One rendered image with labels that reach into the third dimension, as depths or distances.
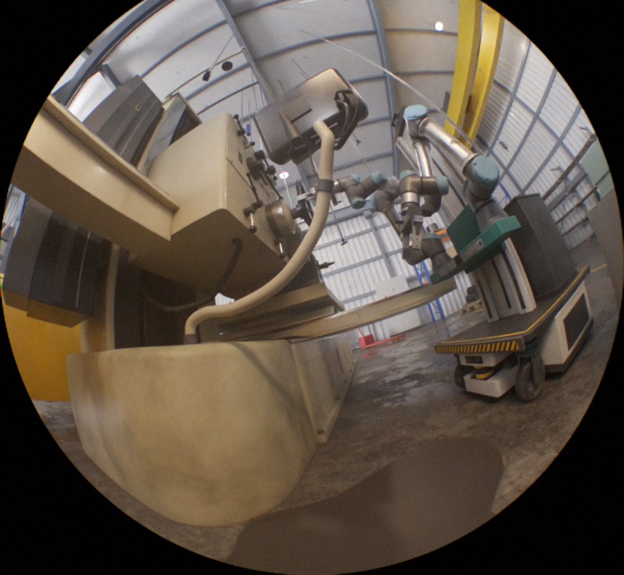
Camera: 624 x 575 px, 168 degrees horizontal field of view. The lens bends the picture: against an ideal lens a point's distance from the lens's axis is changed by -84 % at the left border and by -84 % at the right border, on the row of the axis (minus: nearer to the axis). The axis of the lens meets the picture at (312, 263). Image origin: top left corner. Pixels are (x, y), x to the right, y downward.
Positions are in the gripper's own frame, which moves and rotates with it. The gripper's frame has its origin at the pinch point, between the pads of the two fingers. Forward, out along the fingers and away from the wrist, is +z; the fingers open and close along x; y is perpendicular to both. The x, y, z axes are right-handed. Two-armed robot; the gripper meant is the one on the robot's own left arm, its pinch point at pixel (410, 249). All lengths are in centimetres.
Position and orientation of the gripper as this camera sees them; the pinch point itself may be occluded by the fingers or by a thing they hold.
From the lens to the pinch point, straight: 76.0
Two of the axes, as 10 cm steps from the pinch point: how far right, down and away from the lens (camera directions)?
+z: -1.4, 9.7, -1.9
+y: -9.8, -1.1, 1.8
